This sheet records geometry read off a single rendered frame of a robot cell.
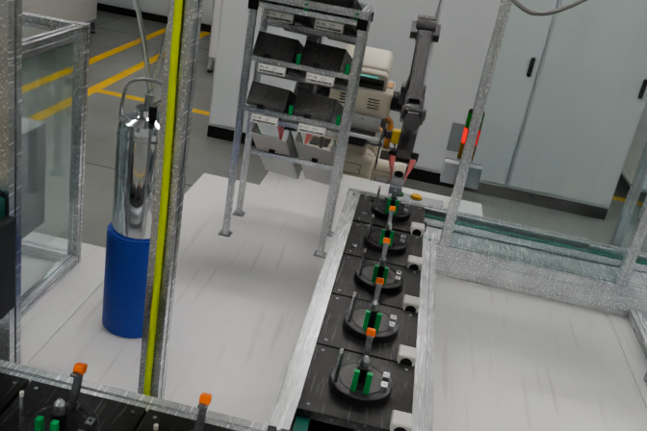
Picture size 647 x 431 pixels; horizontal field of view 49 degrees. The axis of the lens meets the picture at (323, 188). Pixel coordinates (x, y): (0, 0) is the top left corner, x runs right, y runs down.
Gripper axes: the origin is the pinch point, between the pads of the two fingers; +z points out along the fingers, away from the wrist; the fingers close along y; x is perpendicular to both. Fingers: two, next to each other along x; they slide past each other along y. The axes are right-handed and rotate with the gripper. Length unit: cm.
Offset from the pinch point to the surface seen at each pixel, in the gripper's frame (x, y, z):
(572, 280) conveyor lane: -4, 62, 21
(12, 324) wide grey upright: -84, -73, 74
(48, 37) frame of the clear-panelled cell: -89, -85, 11
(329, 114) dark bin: -26.7, -25.3, -7.5
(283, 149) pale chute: -7.3, -39.6, 1.5
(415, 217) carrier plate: 8.5, 9.1, 10.3
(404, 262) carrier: -20.4, 7.8, 30.8
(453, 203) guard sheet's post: -14.1, 19.0, 7.7
